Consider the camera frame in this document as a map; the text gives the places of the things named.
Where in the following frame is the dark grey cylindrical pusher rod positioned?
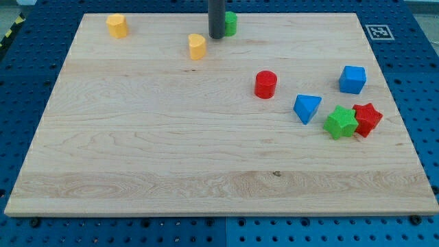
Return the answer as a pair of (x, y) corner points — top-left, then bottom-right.
(208, 0), (226, 39)

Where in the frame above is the green star block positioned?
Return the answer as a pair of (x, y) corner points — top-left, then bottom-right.
(323, 105), (359, 140)

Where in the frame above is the red star block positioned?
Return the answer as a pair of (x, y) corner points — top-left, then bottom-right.
(353, 103), (383, 138)

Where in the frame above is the white fiducial marker tag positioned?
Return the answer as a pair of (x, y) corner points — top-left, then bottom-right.
(366, 24), (394, 40)

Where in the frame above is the light wooden board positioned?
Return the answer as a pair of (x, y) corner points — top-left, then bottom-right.
(5, 13), (438, 217)

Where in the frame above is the blue triangle block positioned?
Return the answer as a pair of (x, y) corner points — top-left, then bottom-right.
(293, 94), (322, 125)

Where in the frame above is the green cylinder block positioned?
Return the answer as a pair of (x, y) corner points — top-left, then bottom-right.
(225, 11), (237, 36)

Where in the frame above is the red cylinder block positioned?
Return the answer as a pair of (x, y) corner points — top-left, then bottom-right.
(254, 71), (277, 99)

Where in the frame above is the blue cube block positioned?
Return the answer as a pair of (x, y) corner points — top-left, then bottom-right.
(339, 65), (367, 94)

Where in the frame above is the yellow heart block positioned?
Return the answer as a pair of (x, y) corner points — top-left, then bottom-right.
(188, 34), (206, 60)

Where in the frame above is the yellow hexagon block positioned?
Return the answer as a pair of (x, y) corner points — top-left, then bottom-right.
(106, 14), (128, 38)

